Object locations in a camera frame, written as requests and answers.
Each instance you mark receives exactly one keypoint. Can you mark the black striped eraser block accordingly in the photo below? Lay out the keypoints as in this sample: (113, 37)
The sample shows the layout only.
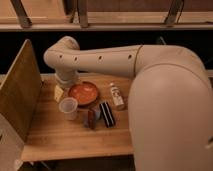
(107, 114)

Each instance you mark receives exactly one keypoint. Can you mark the brown snack packet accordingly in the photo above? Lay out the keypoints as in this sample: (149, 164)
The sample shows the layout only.
(91, 118)

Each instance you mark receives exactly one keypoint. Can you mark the translucent plastic cup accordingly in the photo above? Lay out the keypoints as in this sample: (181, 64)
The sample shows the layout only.
(68, 106)

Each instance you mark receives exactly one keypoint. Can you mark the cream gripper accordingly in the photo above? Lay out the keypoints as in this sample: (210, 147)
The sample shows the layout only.
(58, 93)

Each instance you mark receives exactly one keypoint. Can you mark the orange bowl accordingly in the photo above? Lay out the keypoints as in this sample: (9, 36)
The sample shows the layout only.
(85, 93)

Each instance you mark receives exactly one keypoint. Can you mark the small clear bottle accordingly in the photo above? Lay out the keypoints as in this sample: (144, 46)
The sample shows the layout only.
(117, 97)

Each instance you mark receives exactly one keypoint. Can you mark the wooden shelf rail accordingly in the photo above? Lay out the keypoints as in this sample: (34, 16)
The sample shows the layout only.
(105, 15)

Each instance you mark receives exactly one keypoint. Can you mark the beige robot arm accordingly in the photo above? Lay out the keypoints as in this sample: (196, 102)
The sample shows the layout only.
(170, 102)

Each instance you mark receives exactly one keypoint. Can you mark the left wooden side panel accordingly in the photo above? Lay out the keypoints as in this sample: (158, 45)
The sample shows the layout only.
(19, 92)

